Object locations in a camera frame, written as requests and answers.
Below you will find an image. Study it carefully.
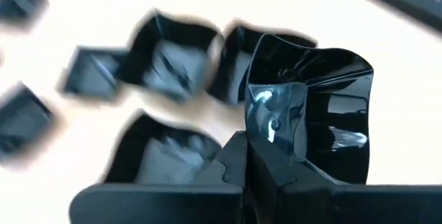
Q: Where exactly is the black wavy square plate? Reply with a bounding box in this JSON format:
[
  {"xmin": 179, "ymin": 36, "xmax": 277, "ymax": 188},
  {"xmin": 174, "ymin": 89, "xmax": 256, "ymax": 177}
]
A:
[
  {"xmin": 103, "ymin": 109, "xmax": 224, "ymax": 185},
  {"xmin": 244, "ymin": 33, "xmax": 374, "ymax": 185},
  {"xmin": 117, "ymin": 9, "xmax": 225, "ymax": 104},
  {"xmin": 206, "ymin": 19, "xmax": 318, "ymax": 106}
]

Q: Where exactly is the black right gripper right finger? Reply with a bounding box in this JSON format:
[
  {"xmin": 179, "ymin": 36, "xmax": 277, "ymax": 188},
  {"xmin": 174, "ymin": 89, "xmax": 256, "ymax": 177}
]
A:
[{"xmin": 247, "ymin": 140, "xmax": 442, "ymax": 224}]

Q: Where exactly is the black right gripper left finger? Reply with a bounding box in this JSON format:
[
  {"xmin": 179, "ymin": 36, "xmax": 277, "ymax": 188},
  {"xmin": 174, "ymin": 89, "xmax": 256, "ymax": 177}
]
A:
[{"xmin": 68, "ymin": 131, "xmax": 248, "ymax": 224}]

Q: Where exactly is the black small square plate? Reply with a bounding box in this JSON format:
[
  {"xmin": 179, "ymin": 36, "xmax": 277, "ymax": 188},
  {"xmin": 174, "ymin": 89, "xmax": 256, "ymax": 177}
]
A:
[
  {"xmin": 60, "ymin": 46, "xmax": 128, "ymax": 102},
  {"xmin": 0, "ymin": 84, "xmax": 58, "ymax": 165},
  {"xmin": 0, "ymin": 0, "xmax": 49, "ymax": 28}
]

